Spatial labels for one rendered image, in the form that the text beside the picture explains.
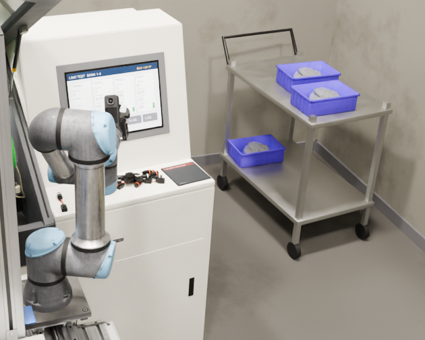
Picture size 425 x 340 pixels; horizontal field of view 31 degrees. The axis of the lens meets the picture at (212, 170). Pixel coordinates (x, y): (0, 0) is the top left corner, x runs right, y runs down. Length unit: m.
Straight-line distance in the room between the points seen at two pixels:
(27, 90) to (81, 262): 0.96
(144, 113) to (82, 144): 1.17
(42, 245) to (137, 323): 1.23
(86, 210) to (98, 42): 1.07
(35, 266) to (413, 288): 2.62
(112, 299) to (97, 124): 1.36
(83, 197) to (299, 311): 2.15
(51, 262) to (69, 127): 0.45
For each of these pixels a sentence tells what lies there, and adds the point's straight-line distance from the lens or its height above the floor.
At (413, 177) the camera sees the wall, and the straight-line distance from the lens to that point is 4.74.
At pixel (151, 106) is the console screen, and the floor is 1.23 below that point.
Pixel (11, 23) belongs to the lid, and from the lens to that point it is 2.76.
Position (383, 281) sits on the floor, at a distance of 4.42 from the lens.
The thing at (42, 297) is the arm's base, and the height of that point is 1.09.
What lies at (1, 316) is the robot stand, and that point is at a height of 1.31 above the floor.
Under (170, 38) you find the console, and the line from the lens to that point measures 3.21.
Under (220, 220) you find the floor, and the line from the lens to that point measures 4.72.
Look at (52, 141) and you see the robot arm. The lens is 2.07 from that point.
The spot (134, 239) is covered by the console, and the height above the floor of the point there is 0.79.
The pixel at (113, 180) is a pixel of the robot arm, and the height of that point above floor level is 1.34.
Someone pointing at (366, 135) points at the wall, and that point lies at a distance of 5.11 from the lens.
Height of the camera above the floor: 2.55
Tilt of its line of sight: 29 degrees down
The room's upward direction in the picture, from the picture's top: 4 degrees clockwise
